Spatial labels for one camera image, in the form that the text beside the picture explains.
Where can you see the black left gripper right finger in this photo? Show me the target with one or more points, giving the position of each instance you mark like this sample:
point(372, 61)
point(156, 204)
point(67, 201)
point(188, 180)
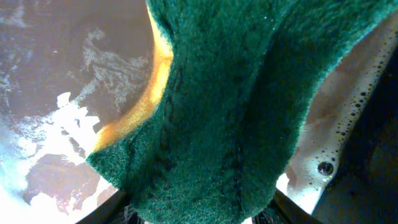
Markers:
point(282, 210)

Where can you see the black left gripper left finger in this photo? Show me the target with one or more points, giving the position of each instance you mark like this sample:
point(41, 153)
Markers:
point(116, 209)

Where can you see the metal tray with soapy water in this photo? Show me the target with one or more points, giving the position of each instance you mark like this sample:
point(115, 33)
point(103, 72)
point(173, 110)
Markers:
point(69, 68)

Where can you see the green and yellow scrub sponge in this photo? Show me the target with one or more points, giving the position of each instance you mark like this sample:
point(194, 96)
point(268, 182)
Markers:
point(228, 99)

